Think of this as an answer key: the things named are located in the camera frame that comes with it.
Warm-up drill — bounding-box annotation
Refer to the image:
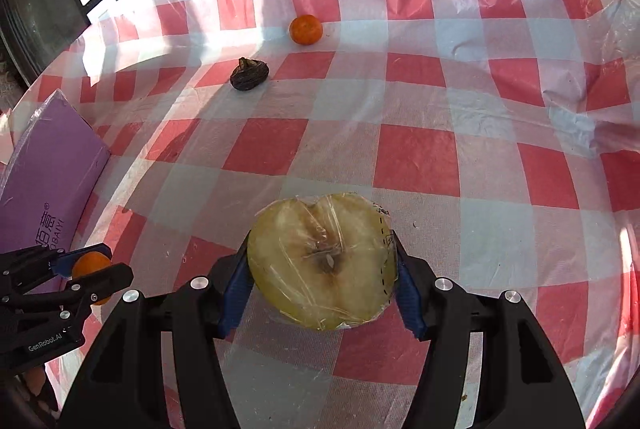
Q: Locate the dark water chestnut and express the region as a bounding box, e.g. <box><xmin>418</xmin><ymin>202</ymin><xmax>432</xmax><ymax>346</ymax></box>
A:
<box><xmin>230</xmin><ymin>57</ymin><xmax>271</xmax><ymax>90</ymax></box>

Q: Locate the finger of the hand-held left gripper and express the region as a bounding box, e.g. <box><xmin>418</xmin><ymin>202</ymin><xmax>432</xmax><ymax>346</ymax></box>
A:
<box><xmin>0</xmin><ymin>242</ymin><xmax>114</xmax><ymax>296</ymax></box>
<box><xmin>10</xmin><ymin>261</ymin><xmax>135</xmax><ymax>326</ymax></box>

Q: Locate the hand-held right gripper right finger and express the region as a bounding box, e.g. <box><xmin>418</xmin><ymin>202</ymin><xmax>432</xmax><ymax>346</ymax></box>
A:
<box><xmin>390</xmin><ymin>229</ymin><xmax>586</xmax><ymax>429</ymax></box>

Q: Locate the small orange tangerine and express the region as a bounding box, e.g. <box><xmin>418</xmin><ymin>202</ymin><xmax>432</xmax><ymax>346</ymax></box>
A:
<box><xmin>289</xmin><ymin>14</ymin><xmax>324</xmax><ymax>46</ymax></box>
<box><xmin>71</xmin><ymin>251</ymin><xmax>114</xmax><ymax>306</ymax></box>

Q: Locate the person's left hand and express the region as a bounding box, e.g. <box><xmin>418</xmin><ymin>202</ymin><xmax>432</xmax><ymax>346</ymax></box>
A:
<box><xmin>22</xmin><ymin>365</ymin><xmax>59</xmax><ymax>412</ymax></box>

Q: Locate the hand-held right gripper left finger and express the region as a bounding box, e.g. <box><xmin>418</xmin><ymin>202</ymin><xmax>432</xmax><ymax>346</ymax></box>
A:
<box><xmin>59</xmin><ymin>229</ymin><xmax>252</xmax><ymax>429</ymax></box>

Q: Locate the purple cardboard box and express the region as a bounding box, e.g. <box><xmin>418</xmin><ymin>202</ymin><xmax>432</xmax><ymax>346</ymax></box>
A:
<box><xmin>0</xmin><ymin>88</ymin><xmax>111</xmax><ymax>256</ymax></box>

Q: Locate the plastic-wrapped apple half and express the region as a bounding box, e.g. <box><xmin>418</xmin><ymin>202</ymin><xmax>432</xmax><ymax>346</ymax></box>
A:
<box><xmin>247</xmin><ymin>192</ymin><xmax>401</xmax><ymax>333</ymax></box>

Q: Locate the red white checkered tablecloth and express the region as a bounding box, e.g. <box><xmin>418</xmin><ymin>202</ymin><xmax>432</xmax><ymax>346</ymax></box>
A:
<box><xmin>0</xmin><ymin>0</ymin><xmax>640</xmax><ymax>429</ymax></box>

